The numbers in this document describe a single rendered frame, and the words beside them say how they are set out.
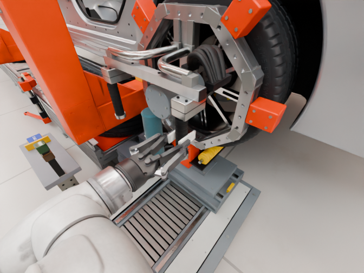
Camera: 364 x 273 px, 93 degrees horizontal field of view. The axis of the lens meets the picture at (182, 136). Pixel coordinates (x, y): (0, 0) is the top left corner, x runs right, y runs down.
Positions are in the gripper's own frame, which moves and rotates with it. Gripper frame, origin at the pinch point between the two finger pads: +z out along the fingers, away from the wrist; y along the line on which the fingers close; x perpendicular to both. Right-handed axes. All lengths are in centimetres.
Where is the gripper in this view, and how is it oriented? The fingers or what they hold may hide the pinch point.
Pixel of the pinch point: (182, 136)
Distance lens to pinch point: 50.7
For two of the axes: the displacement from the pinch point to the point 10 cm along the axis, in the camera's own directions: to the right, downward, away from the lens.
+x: 0.0, -7.6, -6.5
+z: 6.6, -4.9, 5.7
